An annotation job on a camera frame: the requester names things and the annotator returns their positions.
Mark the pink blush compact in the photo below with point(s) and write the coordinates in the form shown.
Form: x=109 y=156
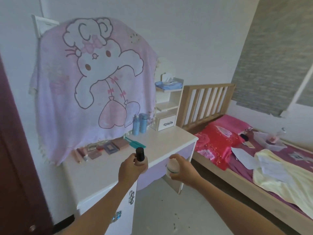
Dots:
x=94 y=152

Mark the white paper sheet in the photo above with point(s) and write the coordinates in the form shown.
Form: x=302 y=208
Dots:
x=243 y=159

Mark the pink and white bottle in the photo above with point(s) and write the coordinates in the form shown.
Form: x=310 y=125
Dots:
x=276 y=136

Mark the black hairbrush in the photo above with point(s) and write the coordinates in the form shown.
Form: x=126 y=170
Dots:
x=245 y=139

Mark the teal comb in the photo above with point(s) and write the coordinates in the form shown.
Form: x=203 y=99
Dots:
x=135 y=142

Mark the white round cosmetic jar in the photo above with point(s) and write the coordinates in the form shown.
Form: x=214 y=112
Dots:
x=172 y=167

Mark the pink makeup palette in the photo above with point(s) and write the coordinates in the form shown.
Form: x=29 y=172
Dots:
x=120 y=143

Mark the red patterned pillow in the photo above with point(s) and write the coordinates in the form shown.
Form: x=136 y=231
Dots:
x=216 y=144

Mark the grey eyeshadow palette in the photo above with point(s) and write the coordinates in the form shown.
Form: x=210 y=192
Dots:
x=110 y=147

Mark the person's left forearm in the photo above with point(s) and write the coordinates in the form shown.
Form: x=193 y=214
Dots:
x=97 y=210

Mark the pale yellow blanket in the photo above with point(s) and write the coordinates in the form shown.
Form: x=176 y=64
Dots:
x=288 y=181

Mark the silver door knob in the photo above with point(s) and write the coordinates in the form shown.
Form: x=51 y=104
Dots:
x=32 y=227

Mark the light blue bottle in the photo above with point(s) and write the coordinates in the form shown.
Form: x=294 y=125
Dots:
x=143 y=123
x=136 y=126

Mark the white mirror frame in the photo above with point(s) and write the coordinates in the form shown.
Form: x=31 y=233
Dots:
x=42 y=24

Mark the person's left thumb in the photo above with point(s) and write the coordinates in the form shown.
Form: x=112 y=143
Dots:
x=143 y=168

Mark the person's right hand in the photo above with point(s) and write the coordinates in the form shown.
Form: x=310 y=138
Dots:
x=184 y=172

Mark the blue tissue pack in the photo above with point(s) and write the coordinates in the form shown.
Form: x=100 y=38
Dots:
x=167 y=85

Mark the wooden bed frame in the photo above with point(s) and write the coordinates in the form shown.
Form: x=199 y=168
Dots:
x=207 y=105

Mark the black-capped beige foundation bottle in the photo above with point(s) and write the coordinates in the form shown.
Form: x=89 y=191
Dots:
x=140 y=157

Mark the person's right thumb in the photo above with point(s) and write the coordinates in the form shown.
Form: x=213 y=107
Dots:
x=174 y=176

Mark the pink pillow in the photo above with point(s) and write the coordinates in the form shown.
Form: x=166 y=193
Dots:
x=232 y=123

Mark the person's right forearm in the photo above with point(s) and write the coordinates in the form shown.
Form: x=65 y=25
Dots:
x=234 y=208

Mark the person's left hand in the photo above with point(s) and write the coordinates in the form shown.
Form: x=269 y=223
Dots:
x=128 y=172

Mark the white dressing table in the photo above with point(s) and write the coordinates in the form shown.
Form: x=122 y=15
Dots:
x=115 y=173

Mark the pink cartoon blanket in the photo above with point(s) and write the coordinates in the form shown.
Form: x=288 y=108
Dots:
x=93 y=85

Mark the pink lipstick tube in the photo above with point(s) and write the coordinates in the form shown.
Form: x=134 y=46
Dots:
x=78 y=155
x=83 y=154

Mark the dark red door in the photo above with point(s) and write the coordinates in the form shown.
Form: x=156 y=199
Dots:
x=17 y=163

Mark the grey window blind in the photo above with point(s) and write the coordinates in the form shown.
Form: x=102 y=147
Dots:
x=273 y=61

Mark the white shelf unit with drawer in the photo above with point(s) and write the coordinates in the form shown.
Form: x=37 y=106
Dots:
x=167 y=105

